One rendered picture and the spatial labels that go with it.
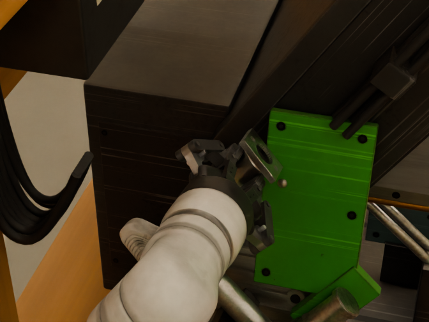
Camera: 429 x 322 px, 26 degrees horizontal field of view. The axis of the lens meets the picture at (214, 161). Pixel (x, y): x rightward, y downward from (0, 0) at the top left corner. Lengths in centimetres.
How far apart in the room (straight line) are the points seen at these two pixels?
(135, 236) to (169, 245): 14
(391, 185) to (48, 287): 52
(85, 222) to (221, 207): 65
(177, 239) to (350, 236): 32
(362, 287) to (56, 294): 49
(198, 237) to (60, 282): 62
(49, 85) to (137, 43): 227
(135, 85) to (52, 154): 201
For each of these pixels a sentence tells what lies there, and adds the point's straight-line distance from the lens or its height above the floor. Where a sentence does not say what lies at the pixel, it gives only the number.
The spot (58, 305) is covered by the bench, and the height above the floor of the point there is 88.
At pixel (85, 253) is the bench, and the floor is 88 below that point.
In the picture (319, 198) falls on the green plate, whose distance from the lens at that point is 102.
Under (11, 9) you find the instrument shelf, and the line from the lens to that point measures 70.
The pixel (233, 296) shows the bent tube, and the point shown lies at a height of 108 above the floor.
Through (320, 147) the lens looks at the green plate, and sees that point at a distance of 99.
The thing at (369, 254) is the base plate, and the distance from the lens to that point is 138.
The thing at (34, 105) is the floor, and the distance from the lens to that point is 334.
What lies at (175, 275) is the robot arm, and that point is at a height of 135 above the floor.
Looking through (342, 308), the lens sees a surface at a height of 109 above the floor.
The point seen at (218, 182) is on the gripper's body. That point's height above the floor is 129.
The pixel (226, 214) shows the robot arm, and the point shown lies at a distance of 82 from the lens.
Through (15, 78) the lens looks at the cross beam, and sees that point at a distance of 121.
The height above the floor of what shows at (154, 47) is 124.
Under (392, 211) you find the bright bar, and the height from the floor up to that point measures 106.
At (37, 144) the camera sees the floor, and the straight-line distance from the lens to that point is 314.
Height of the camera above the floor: 183
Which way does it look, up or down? 37 degrees down
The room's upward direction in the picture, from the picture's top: straight up
